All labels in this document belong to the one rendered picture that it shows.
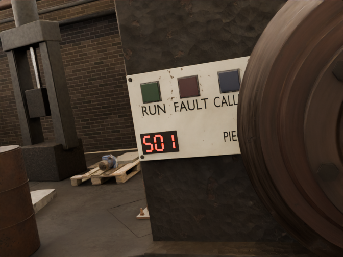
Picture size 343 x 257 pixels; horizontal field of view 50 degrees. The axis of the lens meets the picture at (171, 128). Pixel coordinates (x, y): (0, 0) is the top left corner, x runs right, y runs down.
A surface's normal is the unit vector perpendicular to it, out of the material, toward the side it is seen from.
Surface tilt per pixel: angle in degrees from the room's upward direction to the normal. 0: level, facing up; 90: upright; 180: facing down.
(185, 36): 90
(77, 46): 90
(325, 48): 90
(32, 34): 90
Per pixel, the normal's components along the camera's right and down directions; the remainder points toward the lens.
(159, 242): -0.14, -0.98
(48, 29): 0.87, -0.07
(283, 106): -0.98, -0.08
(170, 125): -0.32, 0.16
